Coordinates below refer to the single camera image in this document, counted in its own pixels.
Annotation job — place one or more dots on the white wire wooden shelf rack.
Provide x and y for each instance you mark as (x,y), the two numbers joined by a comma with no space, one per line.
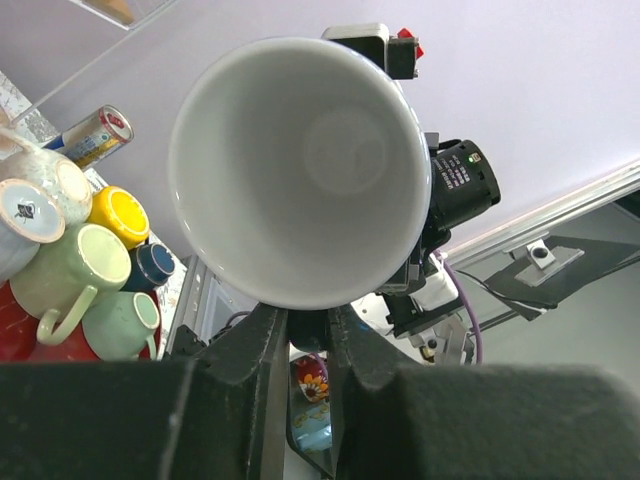
(46,45)

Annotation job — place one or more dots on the yellow mug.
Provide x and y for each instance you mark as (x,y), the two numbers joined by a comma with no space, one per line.
(120,212)

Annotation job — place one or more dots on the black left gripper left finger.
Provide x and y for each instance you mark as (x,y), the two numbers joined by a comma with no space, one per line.
(219,414)

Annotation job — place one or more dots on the white ceramic mug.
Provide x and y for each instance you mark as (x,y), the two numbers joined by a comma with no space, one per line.
(299,173)

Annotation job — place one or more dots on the floral red blue mug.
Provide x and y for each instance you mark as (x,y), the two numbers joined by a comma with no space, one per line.
(311,422)

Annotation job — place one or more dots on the light green mug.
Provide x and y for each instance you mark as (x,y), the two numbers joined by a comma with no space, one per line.
(121,326)

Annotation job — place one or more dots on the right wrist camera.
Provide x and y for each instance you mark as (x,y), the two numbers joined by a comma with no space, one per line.
(396,54)

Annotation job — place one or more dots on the pale green tall mug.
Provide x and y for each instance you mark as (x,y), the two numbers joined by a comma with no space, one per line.
(66,277)

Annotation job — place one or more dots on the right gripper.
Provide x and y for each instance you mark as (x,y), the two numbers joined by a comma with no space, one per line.
(463,187)

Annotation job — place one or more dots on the red round tray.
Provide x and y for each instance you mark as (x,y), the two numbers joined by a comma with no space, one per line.
(19,342)

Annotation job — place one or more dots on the dark blue mug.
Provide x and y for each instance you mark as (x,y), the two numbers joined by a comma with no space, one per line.
(151,267)

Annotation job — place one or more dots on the white speckled mug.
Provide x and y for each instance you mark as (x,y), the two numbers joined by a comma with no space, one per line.
(52,171)

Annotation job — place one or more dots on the white ribbed mug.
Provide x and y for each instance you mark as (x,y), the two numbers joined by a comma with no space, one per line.
(29,219)

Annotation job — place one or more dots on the red white drink can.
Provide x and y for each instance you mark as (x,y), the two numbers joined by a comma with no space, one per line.
(94,138)

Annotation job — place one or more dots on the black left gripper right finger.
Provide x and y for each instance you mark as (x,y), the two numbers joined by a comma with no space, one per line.
(394,418)

